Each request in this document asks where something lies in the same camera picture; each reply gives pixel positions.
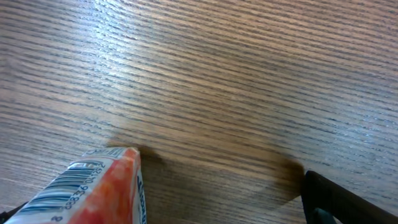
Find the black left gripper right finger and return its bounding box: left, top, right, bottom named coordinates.
left=301, top=171, right=397, bottom=224

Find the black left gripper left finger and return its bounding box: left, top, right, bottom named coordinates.
left=0, top=202, right=27, bottom=223

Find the orange candy pack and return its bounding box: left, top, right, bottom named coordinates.
left=5, top=147, right=147, bottom=224

